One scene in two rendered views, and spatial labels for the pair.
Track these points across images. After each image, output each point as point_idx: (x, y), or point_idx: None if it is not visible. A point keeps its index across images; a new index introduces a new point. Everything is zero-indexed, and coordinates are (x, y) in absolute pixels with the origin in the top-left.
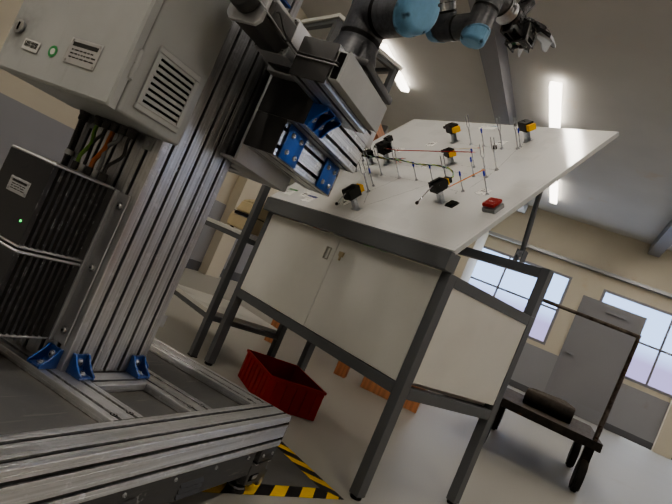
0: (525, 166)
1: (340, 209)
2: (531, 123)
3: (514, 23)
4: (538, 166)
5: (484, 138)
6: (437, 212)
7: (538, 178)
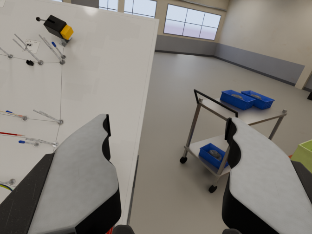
0: (94, 109)
1: None
2: (65, 27)
3: None
4: (109, 107)
5: (0, 33)
6: None
7: (123, 138)
